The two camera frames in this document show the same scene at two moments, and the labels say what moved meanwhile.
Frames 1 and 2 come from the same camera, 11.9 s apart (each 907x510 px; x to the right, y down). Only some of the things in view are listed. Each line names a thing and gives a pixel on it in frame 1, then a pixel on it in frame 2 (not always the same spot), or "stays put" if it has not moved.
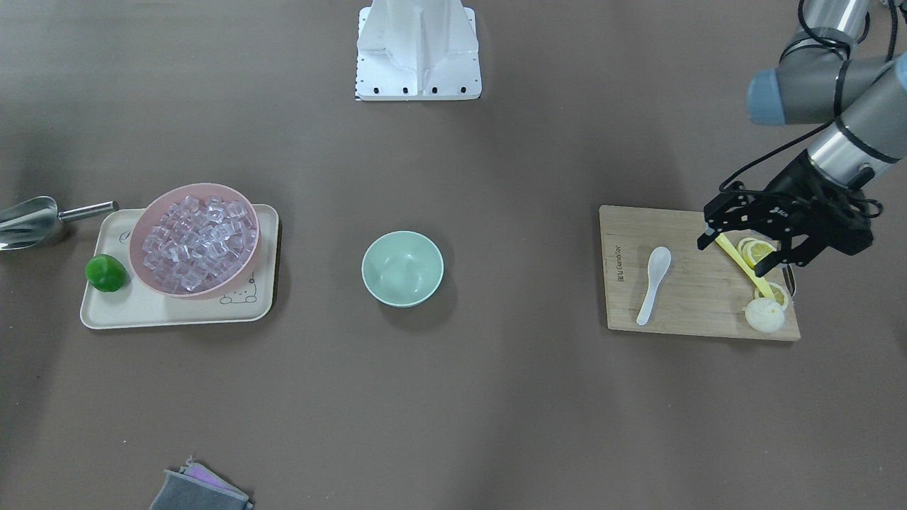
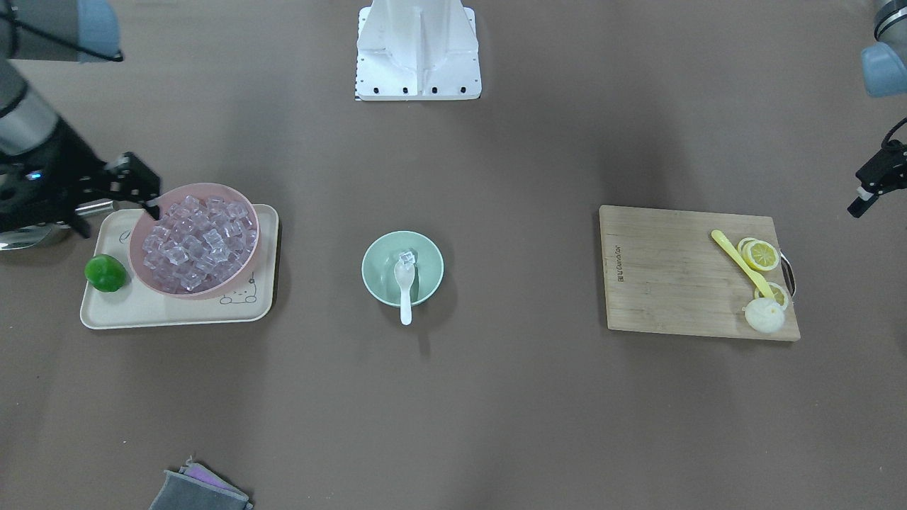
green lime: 105,272 stays put
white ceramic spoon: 659,262 → 404,273
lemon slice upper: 779,292 stays put
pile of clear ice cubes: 198,243 stays put
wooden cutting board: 701,292 stays put
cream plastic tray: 138,304 stays put
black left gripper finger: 720,213 → 862,204
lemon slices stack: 754,250 stays put
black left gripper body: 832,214 → 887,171
